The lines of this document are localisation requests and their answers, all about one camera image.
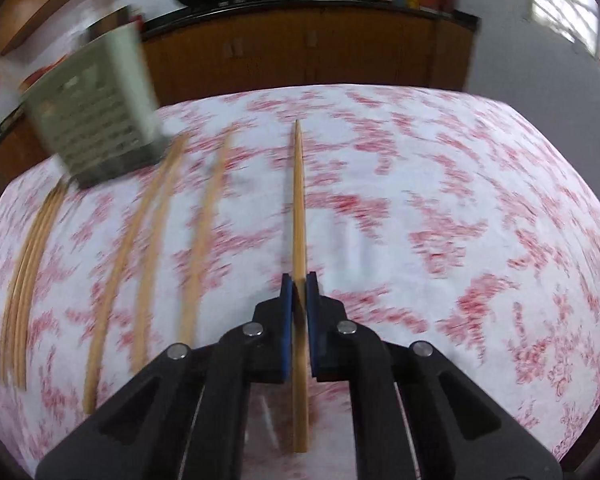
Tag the orange and white packages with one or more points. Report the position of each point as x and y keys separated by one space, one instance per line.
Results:
x=40 y=77

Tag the gas stove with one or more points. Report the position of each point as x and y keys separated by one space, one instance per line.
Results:
x=250 y=0

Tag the tapered wooden chopstick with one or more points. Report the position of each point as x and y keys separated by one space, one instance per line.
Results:
x=298 y=210

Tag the red floral tablecloth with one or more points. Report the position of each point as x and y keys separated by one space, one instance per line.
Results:
x=430 y=185

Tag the grey perforated utensil holder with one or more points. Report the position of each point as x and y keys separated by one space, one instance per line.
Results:
x=95 y=110

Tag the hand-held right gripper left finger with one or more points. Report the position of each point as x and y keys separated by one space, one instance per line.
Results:
x=286 y=330

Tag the brown lower kitchen cabinets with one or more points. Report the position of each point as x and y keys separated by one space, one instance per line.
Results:
x=280 y=55

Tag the black kitchen countertop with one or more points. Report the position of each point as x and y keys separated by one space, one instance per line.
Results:
x=330 y=4

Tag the long wooden chopstick left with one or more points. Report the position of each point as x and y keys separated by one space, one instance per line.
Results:
x=207 y=220

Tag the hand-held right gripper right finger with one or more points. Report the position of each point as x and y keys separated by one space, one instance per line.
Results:
x=314 y=330

